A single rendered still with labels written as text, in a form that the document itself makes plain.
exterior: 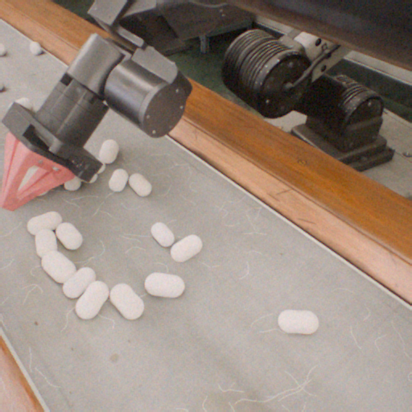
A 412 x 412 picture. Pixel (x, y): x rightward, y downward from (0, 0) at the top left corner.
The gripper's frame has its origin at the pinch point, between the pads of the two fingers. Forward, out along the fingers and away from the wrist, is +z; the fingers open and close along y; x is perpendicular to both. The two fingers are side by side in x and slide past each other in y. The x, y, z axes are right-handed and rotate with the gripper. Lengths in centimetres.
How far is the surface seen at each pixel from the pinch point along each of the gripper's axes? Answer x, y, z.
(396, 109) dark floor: 193, -40, -105
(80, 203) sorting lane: 5.8, 2.6, -3.5
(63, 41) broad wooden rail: 16.8, -37.0, -19.9
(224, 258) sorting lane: 10.6, 19.4, -8.6
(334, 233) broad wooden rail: 16.7, 25.1, -17.4
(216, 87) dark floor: 154, -119, -61
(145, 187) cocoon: 8.8, 6.5, -9.4
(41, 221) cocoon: 1.0, 4.6, -0.7
